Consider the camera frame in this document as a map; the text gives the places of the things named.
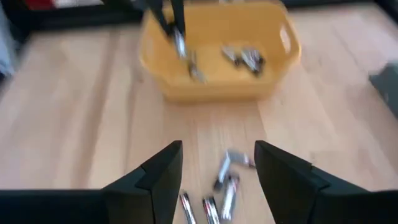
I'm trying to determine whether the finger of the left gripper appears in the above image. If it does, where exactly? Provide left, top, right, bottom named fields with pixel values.
left=146, top=0, right=175, bottom=37
left=170, top=0, right=187, bottom=37

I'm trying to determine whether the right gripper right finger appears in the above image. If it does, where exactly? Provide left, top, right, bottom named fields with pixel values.
left=254, top=140, right=398, bottom=224

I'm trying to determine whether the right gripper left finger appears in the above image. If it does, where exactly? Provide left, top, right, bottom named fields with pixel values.
left=0, top=140, right=183, bottom=224

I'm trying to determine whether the silver AA battery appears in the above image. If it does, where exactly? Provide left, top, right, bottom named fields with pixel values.
left=172, top=27, right=188, bottom=59
left=186, top=51, right=206, bottom=84
left=241, top=48, right=266, bottom=76
left=228, top=149, right=256, bottom=169
left=220, top=174, right=240, bottom=220
left=221, top=45, right=241, bottom=67
left=179, top=192, right=197, bottom=224
left=201, top=196, right=220, bottom=224
left=213, top=151, right=233, bottom=191

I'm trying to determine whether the yellow plastic bin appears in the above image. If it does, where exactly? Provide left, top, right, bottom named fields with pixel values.
left=139, top=1, right=302, bottom=103

